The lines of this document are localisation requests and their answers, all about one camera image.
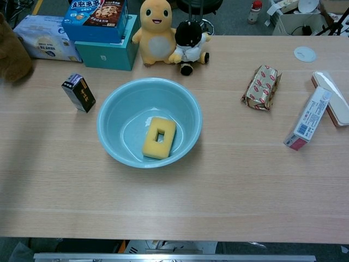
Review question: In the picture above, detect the light blue plastic basin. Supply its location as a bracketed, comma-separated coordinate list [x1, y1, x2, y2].
[96, 78, 203, 169]

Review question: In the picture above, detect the gold foil snack pack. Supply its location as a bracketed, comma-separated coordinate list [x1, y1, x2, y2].
[240, 64, 282, 112]

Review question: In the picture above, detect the small black carton box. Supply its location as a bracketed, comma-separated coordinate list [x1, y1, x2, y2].
[61, 73, 97, 114]

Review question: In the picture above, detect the long floral print box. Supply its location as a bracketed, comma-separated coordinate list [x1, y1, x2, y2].
[283, 86, 333, 151]

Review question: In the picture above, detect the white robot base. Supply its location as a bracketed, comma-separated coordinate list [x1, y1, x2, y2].
[124, 240, 216, 254]

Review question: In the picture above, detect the yellow sponge with rectangular hole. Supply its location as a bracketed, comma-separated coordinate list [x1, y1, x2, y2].
[141, 116, 177, 159]

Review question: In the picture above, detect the yellow plush dinosaur toy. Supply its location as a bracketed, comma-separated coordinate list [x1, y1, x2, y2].
[131, 0, 178, 67]

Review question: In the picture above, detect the black and white plush doll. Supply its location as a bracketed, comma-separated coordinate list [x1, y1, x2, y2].
[168, 20, 212, 76]

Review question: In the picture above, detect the teal cardboard box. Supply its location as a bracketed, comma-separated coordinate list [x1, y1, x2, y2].
[74, 14, 140, 72]

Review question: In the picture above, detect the black stool with chrome base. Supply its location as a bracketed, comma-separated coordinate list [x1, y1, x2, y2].
[176, 0, 224, 35]

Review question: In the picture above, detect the blue cookie box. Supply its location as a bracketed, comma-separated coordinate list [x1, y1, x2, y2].
[61, 0, 129, 44]

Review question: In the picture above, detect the red and white bottle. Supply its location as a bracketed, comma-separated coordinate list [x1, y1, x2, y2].
[247, 0, 263, 25]

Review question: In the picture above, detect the white cardboard box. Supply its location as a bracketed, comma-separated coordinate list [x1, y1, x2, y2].
[272, 13, 332, 36]

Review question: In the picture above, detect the white tissue pack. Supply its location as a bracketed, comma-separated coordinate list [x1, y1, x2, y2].
[13, 15, 82, 63]

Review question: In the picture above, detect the white and pink flat case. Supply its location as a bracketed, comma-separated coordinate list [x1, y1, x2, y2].
[311, 70, 349, 128]

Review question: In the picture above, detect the brown plush toy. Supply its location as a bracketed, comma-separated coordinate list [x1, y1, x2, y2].
[0, 12, 34, 83]

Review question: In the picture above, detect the white dish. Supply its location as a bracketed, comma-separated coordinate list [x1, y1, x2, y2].
[297, 0, 320, 14]

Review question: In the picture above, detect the black tripod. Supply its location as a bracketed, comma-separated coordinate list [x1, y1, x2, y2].
[316, 16, 349, 36]

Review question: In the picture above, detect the aluminium rail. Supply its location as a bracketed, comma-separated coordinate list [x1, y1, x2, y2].
[33, 253, 317, 262]

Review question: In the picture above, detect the grey round cable grommet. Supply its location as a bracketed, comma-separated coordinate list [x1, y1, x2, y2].
[293, 46, 317, 63]

